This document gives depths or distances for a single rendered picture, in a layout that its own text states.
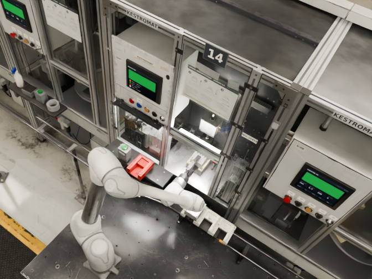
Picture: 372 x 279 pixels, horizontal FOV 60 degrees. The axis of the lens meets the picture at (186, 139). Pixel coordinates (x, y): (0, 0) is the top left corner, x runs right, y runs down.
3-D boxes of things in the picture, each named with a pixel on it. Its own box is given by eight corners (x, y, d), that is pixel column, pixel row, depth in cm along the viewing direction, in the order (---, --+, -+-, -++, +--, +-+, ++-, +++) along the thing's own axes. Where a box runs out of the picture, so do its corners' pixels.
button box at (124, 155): (117, 157, 236) (117, 147, 227) (124, 150, 241) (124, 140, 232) (126, 163, 234) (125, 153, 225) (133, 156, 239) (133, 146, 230)
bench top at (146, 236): (21, 274, 204) (19, 272, 200) (128, 165, 266) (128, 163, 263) (225, 449, 165) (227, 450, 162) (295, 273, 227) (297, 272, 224)
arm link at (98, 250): (96, 277, 199) (93, 266, 182) (82, 253, 207) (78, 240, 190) (119, 262, 207) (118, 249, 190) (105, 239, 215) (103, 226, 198)
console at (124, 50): (112, 98, 210) (108, 36, 175) (139, 76, 227) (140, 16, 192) (164, 129, 199) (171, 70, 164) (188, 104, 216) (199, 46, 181)
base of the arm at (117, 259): (108, 286, 202) (107, 284, 198) (82, 265, 208) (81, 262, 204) (127, 262, 213) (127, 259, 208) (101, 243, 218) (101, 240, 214)
